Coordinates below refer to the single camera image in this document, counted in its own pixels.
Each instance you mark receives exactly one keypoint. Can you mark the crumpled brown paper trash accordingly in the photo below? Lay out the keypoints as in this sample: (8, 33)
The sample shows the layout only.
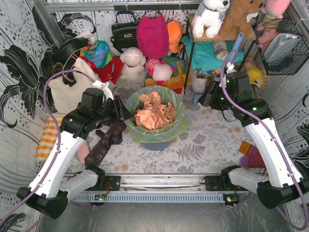
(154, 114)

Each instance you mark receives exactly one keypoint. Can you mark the colourful scarf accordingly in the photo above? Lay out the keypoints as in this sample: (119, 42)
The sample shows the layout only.
(97, 55)

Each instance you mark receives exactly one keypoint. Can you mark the rainbow striped cloth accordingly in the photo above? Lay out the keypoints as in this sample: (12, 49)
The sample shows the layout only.
(177, 80)

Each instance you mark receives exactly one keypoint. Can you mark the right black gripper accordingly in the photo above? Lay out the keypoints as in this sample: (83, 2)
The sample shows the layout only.
(207, 97)

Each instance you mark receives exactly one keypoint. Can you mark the brown teddy bear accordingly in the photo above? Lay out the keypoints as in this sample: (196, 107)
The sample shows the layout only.
(237, 16)

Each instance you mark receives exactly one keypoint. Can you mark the pink plush toy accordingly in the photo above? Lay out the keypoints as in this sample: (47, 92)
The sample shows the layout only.
(273, 13)

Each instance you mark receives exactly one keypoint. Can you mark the teal cloth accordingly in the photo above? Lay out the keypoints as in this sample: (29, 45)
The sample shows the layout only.
(204, 58)

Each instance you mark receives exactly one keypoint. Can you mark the black leather handbag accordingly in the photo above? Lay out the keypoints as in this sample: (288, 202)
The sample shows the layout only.
(124, 35)

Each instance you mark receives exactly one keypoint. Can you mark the pink fuzzy sock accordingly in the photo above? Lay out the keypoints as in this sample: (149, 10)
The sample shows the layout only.
(82, 152)

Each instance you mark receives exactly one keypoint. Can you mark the white plush dog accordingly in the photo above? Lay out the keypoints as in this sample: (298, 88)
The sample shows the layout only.
(209, 17)

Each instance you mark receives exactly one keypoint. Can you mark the metal base rail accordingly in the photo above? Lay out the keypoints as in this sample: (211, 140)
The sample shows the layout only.
(159, 188)

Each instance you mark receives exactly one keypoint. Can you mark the colourful striped sock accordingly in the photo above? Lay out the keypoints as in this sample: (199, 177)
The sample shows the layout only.
(252, 157)

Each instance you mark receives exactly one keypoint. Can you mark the red garment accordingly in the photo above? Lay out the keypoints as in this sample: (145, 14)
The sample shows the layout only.
(111, 71)

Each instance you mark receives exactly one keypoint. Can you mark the orange plush toy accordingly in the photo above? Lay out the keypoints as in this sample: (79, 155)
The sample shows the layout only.
(175, 35)

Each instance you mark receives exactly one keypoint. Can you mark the cream canvas tote bag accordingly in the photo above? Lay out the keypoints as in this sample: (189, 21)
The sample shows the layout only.
(66, 98)

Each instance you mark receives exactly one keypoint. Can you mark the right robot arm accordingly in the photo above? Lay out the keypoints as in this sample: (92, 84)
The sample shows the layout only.
(284, 182)

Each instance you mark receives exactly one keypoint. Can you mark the yellow plush toy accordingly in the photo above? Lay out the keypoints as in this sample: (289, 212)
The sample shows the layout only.
(253, 72)

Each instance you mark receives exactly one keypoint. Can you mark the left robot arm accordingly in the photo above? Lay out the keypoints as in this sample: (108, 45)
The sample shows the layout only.
(46, 193)

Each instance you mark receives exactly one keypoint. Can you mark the green plastic trash bag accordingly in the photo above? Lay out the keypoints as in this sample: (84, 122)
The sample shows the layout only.
(169, 131)

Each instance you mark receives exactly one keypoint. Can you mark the white fluffy plush toy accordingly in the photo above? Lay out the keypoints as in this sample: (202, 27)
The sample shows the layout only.
(134, 61)

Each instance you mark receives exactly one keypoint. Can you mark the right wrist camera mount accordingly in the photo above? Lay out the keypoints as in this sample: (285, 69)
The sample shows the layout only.
(230, 68)

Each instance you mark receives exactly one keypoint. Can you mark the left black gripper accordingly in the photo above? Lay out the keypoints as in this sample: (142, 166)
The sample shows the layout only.
(121, 109)

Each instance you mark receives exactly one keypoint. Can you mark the blue trash bin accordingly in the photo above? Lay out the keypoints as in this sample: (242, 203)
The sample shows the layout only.
(160, 146)

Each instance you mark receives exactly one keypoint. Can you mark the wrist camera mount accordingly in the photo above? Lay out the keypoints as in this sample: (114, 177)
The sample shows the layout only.
(105, 88)
(230, 68)

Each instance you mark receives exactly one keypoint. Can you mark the black hat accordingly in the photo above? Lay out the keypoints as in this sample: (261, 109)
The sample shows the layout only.
(62, 54)

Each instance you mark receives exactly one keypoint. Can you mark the pink white striped plush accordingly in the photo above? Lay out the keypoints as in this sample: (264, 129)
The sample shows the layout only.
(160, 71)

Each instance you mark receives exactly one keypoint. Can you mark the dark patterned necktie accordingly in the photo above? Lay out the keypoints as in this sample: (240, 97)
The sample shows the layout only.
(112, 137)

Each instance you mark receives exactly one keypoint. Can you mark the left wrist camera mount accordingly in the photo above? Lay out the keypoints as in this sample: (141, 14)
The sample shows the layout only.
(105, 88)

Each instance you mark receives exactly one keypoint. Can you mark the silver pouch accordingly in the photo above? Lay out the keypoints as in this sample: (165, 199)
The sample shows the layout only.
(281, 46)

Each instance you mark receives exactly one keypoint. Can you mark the black wire basket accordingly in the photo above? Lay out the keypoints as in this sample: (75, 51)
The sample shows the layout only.
(292, 63)

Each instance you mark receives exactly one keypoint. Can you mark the orange white checkered towel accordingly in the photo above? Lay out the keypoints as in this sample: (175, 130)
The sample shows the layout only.
(47, 141)

